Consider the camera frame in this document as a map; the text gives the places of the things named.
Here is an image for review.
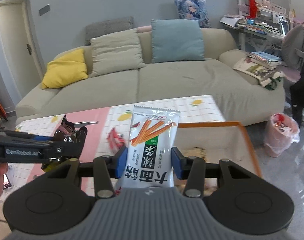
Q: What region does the dark brown snack packet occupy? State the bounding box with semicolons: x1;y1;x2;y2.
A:
53;116;77;143

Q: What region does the red snack packet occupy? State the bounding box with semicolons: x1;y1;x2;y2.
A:
107;127;126;153

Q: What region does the white breadstick snack packet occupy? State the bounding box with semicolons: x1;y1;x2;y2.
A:
115;106;180;195

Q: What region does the pink and white tablecloth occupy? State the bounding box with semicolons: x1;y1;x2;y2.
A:
0;94;227;201

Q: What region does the orange cardboard box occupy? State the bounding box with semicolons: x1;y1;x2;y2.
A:
171;121;263;198

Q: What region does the yellow cushion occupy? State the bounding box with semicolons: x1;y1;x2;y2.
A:
41;48;89;89

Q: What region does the beige sofa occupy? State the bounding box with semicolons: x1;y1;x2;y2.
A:
16;29;285;125

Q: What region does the cream door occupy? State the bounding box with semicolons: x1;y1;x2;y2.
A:
0;0;44;98

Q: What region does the beige cushion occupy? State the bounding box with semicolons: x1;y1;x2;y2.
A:
90;29;145;77

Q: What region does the pink trash bag bin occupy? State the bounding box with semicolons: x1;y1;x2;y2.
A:
264;113;300;158

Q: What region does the grey cushion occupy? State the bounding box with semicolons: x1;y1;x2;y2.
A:
84;16;134;46

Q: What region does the printed tote bag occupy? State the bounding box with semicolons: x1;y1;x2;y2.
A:
233;56;285;90

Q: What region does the pink cushion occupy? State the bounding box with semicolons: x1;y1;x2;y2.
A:
137;25;152;33

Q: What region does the light blue cushion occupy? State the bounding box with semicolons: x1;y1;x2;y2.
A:
151;20;204;63

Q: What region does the stack of books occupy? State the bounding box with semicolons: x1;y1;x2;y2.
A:
247;51;281;69

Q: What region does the anime print cushion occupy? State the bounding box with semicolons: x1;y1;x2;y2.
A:
174;0;211;28

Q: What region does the cluttered desk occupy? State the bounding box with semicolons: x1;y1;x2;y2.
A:
220;0;291;54

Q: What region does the grey office chair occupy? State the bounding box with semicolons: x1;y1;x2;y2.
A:
281;25;304;83

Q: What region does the grey wall switch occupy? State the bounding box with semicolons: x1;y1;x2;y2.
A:
39;4;51;16

